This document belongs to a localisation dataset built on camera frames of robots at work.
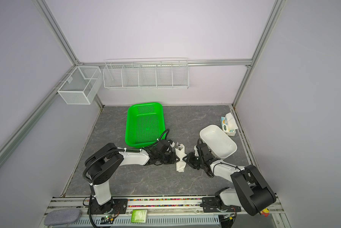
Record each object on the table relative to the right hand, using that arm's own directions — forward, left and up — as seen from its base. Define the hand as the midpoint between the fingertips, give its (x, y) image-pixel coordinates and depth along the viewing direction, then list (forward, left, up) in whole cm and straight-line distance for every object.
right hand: (184, 160), depth 88 cm
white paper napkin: (-2, +2, 0) cm, 3 cm away
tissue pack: (+25, -32, +5) cm, 41 cm away
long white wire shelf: (+49, +25, +31) cm, 63 cm away
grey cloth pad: (-30, +61, +2) cm, 68 cm away
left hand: (-1, +3, 0) cm, 3 cm away
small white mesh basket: (+44, +71, +25) cm, 87 cm away
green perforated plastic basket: (+29, +30, 0) cm, 41 cm away
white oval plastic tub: (+12, -26, -3) cm, 29 cm away
